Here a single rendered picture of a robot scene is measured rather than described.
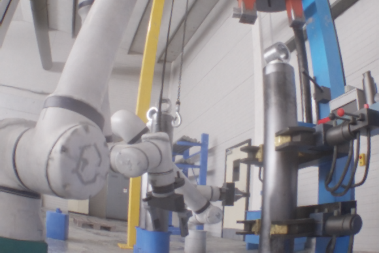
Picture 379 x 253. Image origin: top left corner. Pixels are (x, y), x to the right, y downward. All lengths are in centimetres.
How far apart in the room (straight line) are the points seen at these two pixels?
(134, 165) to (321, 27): 187
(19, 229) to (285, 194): 139
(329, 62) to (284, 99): 58
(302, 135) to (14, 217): 133
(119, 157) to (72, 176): 32
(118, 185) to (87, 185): 1105
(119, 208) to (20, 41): 833
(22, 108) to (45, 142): 1227
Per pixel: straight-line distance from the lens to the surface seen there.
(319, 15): 248
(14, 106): 1298
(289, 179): 175
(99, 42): 72
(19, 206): 73
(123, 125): 132
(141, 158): 85
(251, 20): 219
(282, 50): 212
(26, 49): 1395
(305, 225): 157
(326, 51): 229
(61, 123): 60
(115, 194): 1163
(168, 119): 292
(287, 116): 182
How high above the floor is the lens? 56
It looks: 20 degrees up
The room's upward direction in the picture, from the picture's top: 3 degrees clockwise
